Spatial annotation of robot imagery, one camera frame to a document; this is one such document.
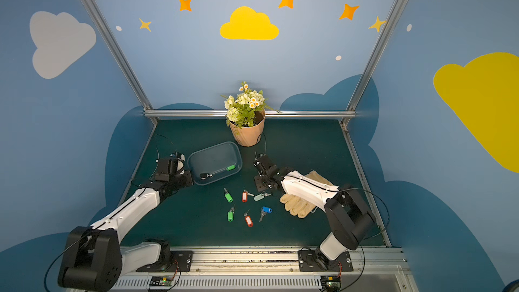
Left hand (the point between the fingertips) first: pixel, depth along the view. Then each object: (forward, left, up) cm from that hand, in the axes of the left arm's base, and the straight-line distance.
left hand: (192, 172), depth 89 cm
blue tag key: (-13, -33, -7) cm, 36 cm away
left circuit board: (-40, +4, -9) cm, 41 cm away
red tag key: (-7, -24, -9) cm, 26 cm away
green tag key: (-7, -16, -8) cm, 20 cm away
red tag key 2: (-17, -26, -8) cm, 32 cm away
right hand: (-1, -32, -1) cm, 32 cm away
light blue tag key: (-7, -31, -8) cm, 33 cm away
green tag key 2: (-15, -18, -8) cm, 25 cm away
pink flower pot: (+21, -24, +2) cm, 32 cm away
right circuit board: (-39, -58, -10) cm, 70 cm away
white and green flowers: (+22, -22, +20) cm, 36 cm away
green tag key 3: (+8, -16, -8) cm, 20 cm away
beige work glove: (-11, -48, -8) cm, 50 cm away
